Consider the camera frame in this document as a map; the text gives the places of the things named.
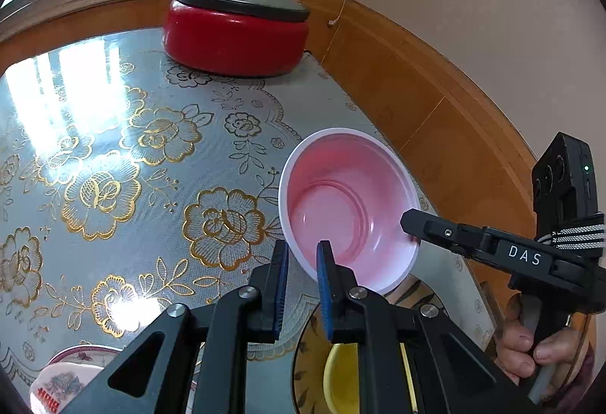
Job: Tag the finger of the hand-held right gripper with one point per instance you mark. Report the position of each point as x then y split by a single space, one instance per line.
445 234

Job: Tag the yellow bowl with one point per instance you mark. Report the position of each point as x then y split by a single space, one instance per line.
338 381

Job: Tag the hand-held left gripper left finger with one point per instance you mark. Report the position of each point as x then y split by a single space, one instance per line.
281 281

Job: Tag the red electric cooker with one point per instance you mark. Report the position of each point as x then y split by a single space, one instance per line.
227 40

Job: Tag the person's right hand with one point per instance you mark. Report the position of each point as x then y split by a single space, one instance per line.
513 347

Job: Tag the red plastic bowl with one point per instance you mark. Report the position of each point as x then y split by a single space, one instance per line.
341 205

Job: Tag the large white floral plate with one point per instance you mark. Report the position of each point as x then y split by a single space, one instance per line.
66 383

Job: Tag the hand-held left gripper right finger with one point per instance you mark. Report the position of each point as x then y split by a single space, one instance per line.
326 291

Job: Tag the floral tablecloth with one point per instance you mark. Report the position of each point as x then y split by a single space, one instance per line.
142 205

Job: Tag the pink-rimmed plate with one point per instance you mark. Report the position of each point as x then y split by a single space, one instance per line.
80 353

